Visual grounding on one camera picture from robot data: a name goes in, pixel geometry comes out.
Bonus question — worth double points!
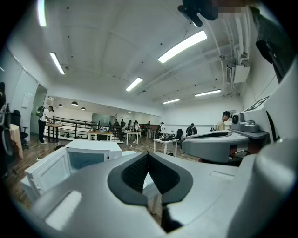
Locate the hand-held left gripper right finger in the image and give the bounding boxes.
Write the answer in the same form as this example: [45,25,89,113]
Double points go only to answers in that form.
[148,151,256,238]

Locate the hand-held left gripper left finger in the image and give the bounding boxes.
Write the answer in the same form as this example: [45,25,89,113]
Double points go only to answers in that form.
[30,151,167,238]

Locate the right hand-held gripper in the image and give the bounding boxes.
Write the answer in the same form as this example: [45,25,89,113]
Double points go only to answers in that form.
[228,55,298,145]

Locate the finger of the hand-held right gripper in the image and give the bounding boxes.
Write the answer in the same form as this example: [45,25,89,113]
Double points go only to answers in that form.
[181,131,250,163]

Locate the white microwave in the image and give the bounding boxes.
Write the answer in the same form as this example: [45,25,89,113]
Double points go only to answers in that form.
[20,139,137,203]

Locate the small white table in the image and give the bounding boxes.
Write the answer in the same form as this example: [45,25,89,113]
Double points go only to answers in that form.
[122,129,140,145]
[153,138,179,157]

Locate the white air conditioner unit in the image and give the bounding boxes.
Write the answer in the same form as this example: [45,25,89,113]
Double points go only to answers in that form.
[226,60,251,85]

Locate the wooden-top table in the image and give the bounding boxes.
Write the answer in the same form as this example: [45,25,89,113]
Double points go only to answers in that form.
[88,129,114,141]

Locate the black metal railing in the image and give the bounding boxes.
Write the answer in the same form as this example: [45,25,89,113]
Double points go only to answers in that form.
[51,115,99,140]

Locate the tall wooden table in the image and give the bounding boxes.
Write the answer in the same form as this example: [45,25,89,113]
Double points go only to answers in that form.
[45,122,64,143]

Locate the white ceiling pipes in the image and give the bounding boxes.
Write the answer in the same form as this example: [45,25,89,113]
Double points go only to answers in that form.
[234,13,251,65]

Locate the black office chair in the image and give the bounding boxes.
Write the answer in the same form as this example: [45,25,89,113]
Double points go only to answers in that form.
[19,126,30,150]

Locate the round table with beige cloth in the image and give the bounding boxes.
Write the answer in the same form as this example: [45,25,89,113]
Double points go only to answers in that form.
[8,124,24,160]

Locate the group of ceiling light bars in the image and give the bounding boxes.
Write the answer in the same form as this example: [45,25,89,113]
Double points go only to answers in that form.
[38,0,222,105]

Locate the grey gripper-mounted fisheye camera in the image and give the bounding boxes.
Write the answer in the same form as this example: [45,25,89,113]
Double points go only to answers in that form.
[229,113,260,133]

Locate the black head-worn camera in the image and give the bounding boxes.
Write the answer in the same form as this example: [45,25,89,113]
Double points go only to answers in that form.
[177,0,219,28]

